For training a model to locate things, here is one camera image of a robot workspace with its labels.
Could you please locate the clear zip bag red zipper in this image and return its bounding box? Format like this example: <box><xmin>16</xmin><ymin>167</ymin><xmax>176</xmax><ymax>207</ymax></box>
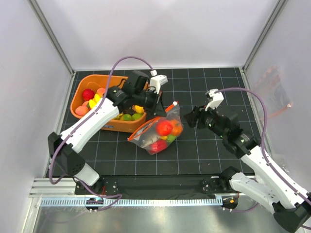
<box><xmin>127</xmin><ymin>101</ymin><xmax>184</xmax><ymax>155</ymax></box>

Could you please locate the pink peach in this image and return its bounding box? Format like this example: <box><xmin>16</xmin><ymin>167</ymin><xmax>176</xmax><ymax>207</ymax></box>
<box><xmin>75</xmin><ymin>105</ymin><xmax>89</xmax><ymax>117</ymax></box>
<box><xmin>96</xmin><ymin>88</ymin><xmax>105</xmax><ymax>97</ymax></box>

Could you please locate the black grid mat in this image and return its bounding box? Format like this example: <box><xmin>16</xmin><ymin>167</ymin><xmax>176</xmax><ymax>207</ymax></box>
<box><xmin>80</xmin><ymin>67</ymin><xmax>252</xmax><ymax>175</ymax></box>

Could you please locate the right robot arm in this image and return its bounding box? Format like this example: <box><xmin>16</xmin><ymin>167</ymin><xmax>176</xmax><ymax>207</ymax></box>
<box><xmin>184</xmin><ymin>106</ymin><xmax>311</xmax><ymax>233</ymax></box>

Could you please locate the slotted cable duct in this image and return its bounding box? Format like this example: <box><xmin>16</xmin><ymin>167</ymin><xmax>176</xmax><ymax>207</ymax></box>
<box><xmin>40</xmin><ymin>196</ymin><xmax>223</xmax><ymax>207</ymax></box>

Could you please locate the red orange tomato toy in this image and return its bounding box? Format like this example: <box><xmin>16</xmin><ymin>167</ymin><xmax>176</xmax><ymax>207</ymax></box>
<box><xmin>155</xmin><ymin>120</ymin><xmax>173</xmax><ymax>136</ymax></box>

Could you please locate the grey beige fish toy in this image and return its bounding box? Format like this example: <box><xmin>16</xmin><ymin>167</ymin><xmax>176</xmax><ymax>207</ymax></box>
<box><xmin>140</xmin><ymin>135</ymin><xmax>160</xmax><ymax>148</ymax></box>

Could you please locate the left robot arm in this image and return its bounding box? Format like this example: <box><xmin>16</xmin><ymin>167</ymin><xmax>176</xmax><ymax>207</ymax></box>
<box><xmin>48</xmin><ymin>70</ymin><xmax>168</xmax><ymax>194</ymax></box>

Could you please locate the yellow banana bunch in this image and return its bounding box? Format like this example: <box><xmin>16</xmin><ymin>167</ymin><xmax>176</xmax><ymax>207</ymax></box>
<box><xmin>88</xmin><ymin>93</ymin><xmax>101</xmax><ymax>109</ymax></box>

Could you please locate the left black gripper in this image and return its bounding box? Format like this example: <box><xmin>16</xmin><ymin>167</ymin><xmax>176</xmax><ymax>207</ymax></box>
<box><xmin>133</xmin><ymin>88</ymin><xmax>167</xmax><ymax>117</ymax></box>

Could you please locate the orange plastic basket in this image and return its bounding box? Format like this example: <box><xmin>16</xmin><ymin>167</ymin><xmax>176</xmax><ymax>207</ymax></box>
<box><xmin>70</xmin><ymin>74</ymin><xmax>147</xmax><ymax>133</ymax></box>

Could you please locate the small orange pumpkin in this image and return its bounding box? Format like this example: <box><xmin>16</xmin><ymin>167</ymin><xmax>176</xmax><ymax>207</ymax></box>
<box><xmin>170</xmin><ymin>119</ymin><xmax>183</xmax><ymax>136</ymax></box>

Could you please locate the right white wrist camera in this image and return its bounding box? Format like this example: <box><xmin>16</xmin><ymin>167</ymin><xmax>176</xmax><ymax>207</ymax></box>
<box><xmin>205</xmin><ymin>89</ymin><xmax>224</xmax><ymax>111</ymax></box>

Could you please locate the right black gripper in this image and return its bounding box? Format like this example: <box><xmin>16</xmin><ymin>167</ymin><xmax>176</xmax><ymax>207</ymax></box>
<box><xmin>183</xmin><ymin>101</ymin><xmax>227</xmax><ymax>139</ymax></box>

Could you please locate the light green round fruit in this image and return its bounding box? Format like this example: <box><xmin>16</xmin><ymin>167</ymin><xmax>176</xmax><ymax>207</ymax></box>
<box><xmin>166</xmin><ymin>134</ymin><xmax>177</xmax><ymax>143</ymax></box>

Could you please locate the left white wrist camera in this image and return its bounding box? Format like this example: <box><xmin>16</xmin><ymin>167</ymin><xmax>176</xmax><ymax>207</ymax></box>
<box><xmin>149</xmin><ymin>70</ymin><xmax>168</xmax><ymax>94</ymax></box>

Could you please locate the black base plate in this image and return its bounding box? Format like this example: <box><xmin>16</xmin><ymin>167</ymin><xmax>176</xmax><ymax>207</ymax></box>
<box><xmin>90</xmin><ymin>174</ymin><xmax>237</xmax><ymax>200</ymax></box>

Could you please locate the red bell pepper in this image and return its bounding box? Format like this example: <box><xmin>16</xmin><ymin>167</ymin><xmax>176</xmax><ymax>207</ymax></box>
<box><xmin>150</xmin><ymin>139</ymin><xmax>167</xmax><ymax>154</ymax></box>

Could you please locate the red apple toy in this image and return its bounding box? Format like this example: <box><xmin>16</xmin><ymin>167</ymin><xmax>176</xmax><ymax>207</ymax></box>
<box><xmin>82</xmin><ymin>88</ymin><xmax>95</xmax><ymax>101</ymax></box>

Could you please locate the yellow lemon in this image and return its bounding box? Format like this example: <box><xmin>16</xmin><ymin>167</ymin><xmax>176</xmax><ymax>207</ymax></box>
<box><xmin>134</xmin><ymin>105</ymin><xmax>144</xmax><ymax>115</ymax></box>

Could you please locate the green lime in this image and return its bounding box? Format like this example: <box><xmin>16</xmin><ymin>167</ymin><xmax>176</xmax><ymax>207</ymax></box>
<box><xmin>131</xmin><ymin>113</ymin><xmax>143</xmax><ymax>121</ymax></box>
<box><xmin>121</xmin><ymin>114</ymin><xmax>132</xmax><ymax>121</ymax></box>

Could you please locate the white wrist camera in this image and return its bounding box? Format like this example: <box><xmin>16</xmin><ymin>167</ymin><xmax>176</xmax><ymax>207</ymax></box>
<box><xmin>205</xmin><ymin>89</ymin><xmax>224</xmax><ymax>111</ymax></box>
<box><xmin>149</xmin><ymin>70</ymin><xmax>168</xmax><ymax>94</ymax></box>

